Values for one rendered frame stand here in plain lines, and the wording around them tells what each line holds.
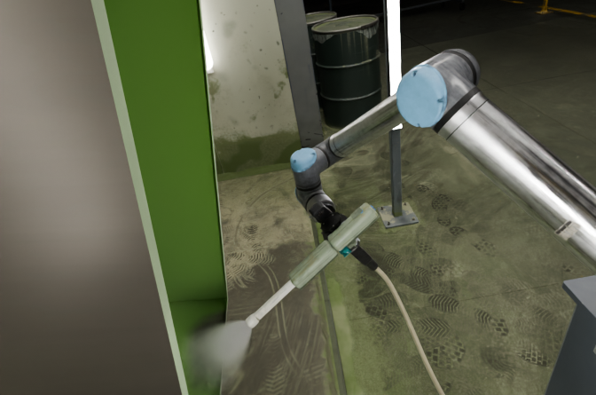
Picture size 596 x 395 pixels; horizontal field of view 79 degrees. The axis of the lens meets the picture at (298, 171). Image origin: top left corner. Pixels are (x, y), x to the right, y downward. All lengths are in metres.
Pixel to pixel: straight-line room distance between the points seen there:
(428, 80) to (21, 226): 0.66
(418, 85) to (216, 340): 0.83
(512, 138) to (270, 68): 2.01
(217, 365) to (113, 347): 0.57
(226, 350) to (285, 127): 1.92
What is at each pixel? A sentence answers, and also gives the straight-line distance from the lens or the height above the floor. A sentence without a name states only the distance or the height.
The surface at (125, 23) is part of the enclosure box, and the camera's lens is 0.96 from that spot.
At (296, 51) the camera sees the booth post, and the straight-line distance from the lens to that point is 2.56.
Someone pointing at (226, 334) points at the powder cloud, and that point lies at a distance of 1.11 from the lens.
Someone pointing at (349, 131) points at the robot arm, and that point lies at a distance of 1.16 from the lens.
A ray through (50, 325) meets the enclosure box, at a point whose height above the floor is 1.14.
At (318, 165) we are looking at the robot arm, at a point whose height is 0.84.
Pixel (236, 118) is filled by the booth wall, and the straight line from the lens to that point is 2.71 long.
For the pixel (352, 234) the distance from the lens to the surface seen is 1.02.
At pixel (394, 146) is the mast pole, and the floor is 0.50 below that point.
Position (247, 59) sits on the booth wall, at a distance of 2.57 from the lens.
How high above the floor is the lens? 1.47
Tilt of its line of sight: 31 degrees down
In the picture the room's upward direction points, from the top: 11 degrees counter-clockwise
